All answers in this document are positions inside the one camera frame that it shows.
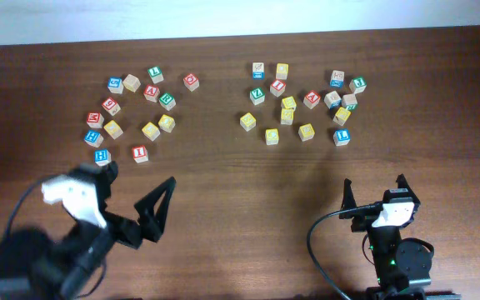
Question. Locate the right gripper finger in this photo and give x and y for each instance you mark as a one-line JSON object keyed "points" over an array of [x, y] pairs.
{"points": [[402, 183], [348, 200]]}

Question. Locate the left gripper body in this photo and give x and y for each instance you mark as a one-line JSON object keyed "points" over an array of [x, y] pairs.
{"points": [[125, 234]]}

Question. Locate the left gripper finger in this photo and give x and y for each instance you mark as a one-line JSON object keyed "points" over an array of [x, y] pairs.
{"points": [[109, 172], [153, 210]]}

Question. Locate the red i block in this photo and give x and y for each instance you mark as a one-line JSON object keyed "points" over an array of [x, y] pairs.
{"points": [[277, 88], [140, 154]]}

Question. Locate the yellow C block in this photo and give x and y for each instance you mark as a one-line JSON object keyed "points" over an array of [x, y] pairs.
{"points": [[272, 136]]}

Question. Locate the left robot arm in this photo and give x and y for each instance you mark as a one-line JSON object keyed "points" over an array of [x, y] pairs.
{"points": [[33, 266]]}

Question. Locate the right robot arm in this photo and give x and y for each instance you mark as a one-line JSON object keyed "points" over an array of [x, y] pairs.
{"points": [[402, 265]]}

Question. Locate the blue H block lower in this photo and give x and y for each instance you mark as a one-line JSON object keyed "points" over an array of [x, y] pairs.
{"points": [[102, 157]]}

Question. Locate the blue h block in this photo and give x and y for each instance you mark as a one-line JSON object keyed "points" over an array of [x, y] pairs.
{"points": [[93, 138], [102, 157]]}

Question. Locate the blue H block upper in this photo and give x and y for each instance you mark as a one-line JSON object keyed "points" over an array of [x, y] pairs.
{"points": [[93, 138]]}

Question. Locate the yellow block far left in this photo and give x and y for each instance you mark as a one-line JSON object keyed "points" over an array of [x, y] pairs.
{"points": [[113, 129]]}

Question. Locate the red M block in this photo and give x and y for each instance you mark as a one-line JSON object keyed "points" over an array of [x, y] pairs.
{"points": [[95, 120]]}

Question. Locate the yellow block left lower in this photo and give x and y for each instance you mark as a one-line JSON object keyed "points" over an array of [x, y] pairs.
{"points": [[151, 131]]}

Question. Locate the blue L block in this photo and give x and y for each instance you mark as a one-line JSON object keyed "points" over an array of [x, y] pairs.
{"points": [[341, 137]]}

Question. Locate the red 6 block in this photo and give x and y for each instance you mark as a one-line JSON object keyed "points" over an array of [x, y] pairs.
{"points": [[111, 106]]}

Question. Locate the yellow block left upper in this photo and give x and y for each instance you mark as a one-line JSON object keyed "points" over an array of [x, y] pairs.
{"points": [[166, 123]]}

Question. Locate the blue 5 block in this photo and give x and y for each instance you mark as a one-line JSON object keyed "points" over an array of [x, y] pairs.
{"points": [[115, 85]]}

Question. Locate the red A block left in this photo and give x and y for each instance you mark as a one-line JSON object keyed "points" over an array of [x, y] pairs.
{"points": [[151, 93]]}

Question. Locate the red a block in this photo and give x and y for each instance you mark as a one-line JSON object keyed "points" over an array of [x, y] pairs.
{"points": [[311, 99], [151, 93]]}

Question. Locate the green R block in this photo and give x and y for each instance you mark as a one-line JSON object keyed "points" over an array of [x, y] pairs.
{"points": [[167, 101]]}

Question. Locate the plain wooden block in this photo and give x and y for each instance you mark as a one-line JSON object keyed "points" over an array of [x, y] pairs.
{"points": [[131, 83]]}

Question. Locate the green sided wooden block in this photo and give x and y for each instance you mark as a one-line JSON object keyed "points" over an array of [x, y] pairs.
{"points": [[349, 102]]}

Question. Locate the blue sided wooden block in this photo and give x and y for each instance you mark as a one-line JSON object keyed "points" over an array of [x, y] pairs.
{"points": [[332, 99]]}

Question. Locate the green J block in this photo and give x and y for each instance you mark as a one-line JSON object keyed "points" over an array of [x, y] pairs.
{"points": [[357, 85]]}

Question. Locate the green L block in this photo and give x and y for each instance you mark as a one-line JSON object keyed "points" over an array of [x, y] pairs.
{"points": [[156, 74]]}

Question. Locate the yellow block centre lower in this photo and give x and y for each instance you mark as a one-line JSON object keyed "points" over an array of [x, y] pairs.
{"points": [[287, 116]]}

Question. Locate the red A block right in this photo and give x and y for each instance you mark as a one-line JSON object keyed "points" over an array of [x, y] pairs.
{"points": [[311, 99]]}

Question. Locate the yellow block centre upper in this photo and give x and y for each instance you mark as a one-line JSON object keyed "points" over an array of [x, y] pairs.
{"points": [[289, 103]]}

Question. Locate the blue picture block right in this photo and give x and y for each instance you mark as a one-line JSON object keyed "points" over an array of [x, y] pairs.
{"points": [[337, 79]]}

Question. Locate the blue picture block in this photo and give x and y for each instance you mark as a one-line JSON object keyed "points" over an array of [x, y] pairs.
{"points": [[258, 70], [337, 79]]}

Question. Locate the red Q block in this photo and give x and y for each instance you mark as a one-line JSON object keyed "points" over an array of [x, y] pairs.
{"points": [[191, 82]]}

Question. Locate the yellow block centre left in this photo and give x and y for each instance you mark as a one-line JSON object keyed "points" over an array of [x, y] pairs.
{"points": [[248, 121]]}

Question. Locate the green Z block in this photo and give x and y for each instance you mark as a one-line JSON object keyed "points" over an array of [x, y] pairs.
{"points": [[257, 96]]}

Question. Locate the yellow block top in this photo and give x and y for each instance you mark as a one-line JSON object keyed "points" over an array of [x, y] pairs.
{"points": [[282, 71]]}

